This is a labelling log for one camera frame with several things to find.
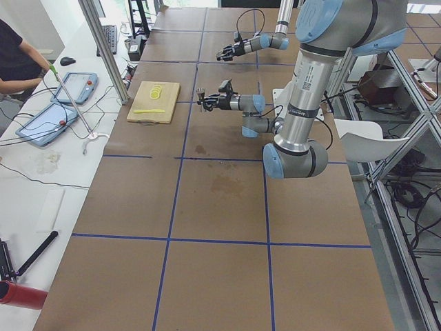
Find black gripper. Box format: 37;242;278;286
216;41;251;61
197;94;238;112

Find steel jigger measuring cup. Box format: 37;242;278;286
196;88;205;112

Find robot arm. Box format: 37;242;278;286
197;0;408;179
216;0;297;61

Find bamboo cutting board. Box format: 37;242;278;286
127;81;181;124

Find yellow plastic knife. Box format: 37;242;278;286
133;108;165;114

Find black keyboard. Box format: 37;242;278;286
101;25;118;54

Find blue teach pendant far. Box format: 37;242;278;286
51;72;98;106

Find blue teach pendant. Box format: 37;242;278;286
15;103;78;147
51;72;98;106

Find black computer mouse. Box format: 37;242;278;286
59;57;76;66

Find white chair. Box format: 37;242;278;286
334;119;409;162

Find metal rod green tip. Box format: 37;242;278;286
50;65;98;140

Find blue teach pendant near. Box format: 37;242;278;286
15;103;78;147

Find seated man black shirt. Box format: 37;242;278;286
1;20;50;101

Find black handheld tool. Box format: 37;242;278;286
1;231;59;281

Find red bottle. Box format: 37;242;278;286
1;281;48;310

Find aluminium frame post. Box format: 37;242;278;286
78;0;129;105

